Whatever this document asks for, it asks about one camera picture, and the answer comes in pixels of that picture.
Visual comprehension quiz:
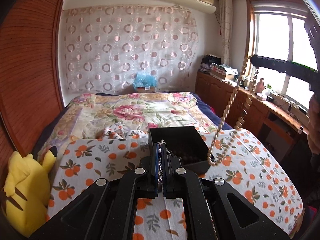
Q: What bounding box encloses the yellow plush toy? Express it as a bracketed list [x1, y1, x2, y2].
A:
[4, 146, 57, 238]

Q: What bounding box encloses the stack of books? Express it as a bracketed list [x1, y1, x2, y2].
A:
[210, 64, 239, 82]

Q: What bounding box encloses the wooden framed window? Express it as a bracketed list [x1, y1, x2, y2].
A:
[246, 0, 320, 113]

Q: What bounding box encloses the circle pattern wall curtain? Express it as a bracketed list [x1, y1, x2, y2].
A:
[61, 5, 200, 95]

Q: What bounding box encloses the silver chain necklace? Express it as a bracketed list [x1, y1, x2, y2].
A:
[157, 139, 167, 190]

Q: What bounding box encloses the light wooden bead necklace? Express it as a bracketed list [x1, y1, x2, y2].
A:
[209, 55, 260, 167]

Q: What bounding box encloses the navy blue blanket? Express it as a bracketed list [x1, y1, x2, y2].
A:
[192, 94, 233, 131]

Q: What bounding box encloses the blue plastic bag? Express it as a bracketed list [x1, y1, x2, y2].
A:
[133, 73, 158, 88]

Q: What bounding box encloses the floral blanket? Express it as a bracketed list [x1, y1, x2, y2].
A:
[37, 92, 218, 155]

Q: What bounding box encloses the pink bottle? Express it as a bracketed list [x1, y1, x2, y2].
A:
[255, 77, 265, 94]

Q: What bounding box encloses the orange fruit print sheet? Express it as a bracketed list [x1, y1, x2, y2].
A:
[46, 129, 304, 240]

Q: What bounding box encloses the black jewelry box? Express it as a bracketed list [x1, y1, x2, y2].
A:
[148, 126, 215, 174]

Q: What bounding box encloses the pile of dark clothes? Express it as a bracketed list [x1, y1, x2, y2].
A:
[200, 54, 222, 73]

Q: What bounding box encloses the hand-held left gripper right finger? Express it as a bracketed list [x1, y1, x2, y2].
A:
[162, 145, 290, 240]

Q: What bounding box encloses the wooden cabinet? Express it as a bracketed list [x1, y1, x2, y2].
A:
[195, 70, 310, 155]

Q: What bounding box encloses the dark bead bracelet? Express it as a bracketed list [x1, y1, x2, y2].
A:
[170, 149, 208, 162]

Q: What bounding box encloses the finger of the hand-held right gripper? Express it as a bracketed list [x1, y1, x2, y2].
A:
[251, 55, 320, 80]

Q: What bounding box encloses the person's right hand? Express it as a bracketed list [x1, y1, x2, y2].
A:
[308, 95, 320, 155]

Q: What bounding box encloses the wooden slatted wardrobe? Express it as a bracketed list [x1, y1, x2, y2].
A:
[0, 0, 69, 160]

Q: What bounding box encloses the beige window curtain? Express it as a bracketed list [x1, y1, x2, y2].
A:
[219, 0, 234, 68]

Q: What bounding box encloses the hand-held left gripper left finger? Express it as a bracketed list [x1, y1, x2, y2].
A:
[30, 142, 162, 240]

